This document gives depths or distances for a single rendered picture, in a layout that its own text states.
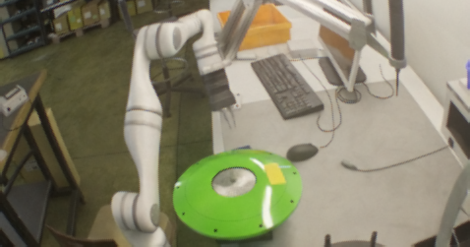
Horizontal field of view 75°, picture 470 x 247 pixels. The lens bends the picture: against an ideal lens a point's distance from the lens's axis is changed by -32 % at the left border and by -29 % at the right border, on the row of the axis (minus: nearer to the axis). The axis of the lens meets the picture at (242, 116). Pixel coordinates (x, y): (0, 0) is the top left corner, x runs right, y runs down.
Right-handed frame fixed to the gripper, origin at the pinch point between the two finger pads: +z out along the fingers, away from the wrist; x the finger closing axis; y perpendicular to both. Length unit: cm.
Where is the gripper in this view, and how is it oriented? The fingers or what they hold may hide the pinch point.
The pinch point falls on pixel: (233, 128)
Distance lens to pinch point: 128.5
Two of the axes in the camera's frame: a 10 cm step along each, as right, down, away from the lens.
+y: -3.1, -0.3, 9.5
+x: -9.0, 3.4, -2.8
